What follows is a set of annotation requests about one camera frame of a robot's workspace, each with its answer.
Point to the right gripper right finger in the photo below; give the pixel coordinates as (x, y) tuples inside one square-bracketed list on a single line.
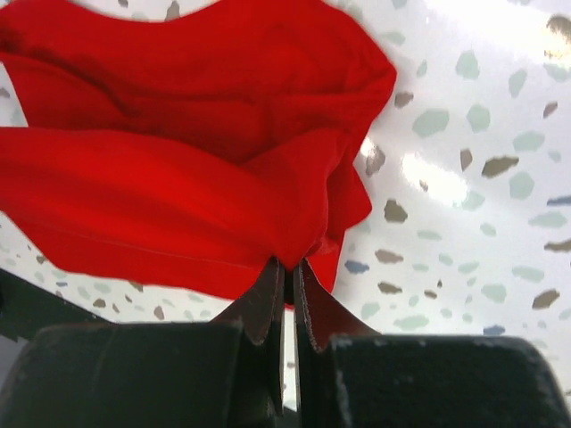
[(349, 375)]

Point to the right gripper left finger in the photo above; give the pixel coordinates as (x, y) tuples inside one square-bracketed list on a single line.
[(226, 372)]

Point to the bright red t shirt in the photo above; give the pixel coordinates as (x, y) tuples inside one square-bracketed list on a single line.
[(189, 152)]

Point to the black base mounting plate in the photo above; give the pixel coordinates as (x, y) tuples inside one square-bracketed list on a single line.
[(26, 309)]

